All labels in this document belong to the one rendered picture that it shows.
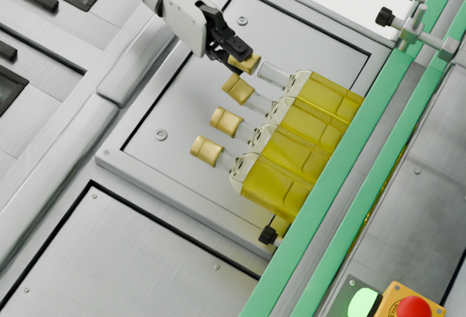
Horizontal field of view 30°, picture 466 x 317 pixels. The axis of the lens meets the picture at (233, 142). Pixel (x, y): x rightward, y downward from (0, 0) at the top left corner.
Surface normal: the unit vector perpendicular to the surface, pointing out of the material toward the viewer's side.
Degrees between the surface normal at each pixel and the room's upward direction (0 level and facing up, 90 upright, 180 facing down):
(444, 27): 90
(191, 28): 75
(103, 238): 90
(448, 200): 90
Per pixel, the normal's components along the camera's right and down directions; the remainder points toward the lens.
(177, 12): -0.71, 0.56
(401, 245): 0.09, -0.46
